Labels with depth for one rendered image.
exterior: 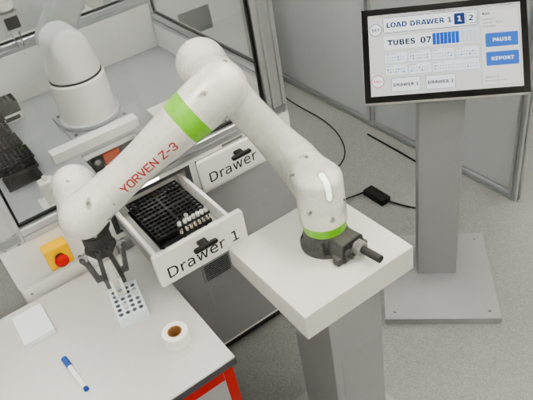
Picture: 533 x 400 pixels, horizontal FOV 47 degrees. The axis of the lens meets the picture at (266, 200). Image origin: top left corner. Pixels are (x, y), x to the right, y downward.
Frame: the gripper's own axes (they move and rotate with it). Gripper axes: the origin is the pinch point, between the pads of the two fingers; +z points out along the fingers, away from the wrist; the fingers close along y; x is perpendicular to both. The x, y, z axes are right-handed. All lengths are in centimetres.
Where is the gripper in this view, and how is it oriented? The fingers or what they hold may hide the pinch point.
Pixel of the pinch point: (116, 284)
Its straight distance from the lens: 176.5
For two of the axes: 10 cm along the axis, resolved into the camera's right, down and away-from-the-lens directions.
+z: 1.5, 7.7, 6.1
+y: 8.9, -3.7, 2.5
